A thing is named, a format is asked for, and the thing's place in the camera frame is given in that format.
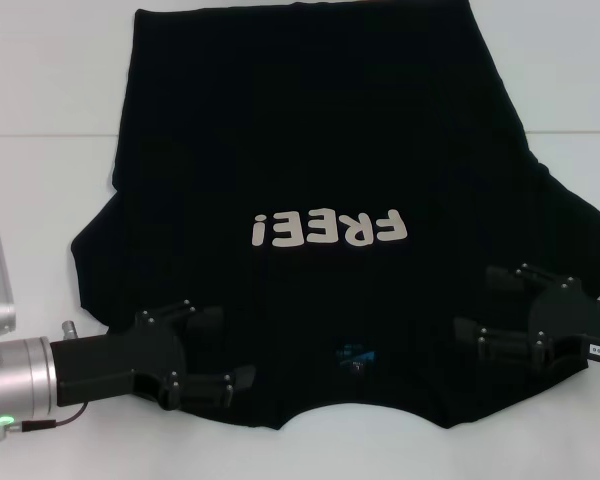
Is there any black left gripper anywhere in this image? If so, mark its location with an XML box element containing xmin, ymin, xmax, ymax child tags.
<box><xmin>49</xmin><ymin>298</ymin><xmax>257</xmax><ymax>413</ymax></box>

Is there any black shirt with FREE print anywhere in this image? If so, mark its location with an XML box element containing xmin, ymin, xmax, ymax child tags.
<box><xmin>69</xmin><ymin>0</ymin><xmax>600</xmax><ymax>432</ymax></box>

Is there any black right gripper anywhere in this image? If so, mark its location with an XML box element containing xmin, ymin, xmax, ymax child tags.
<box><xmin>452</xmin><ymin>263</ymin><xmax>600</xmax><ymax>372</ymax></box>

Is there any left gripper cable with plug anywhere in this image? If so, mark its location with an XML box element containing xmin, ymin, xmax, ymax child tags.
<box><xmin>0</xmin><ymin>402</ymin><xmax>89</xmax><ymax>442</ymax></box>

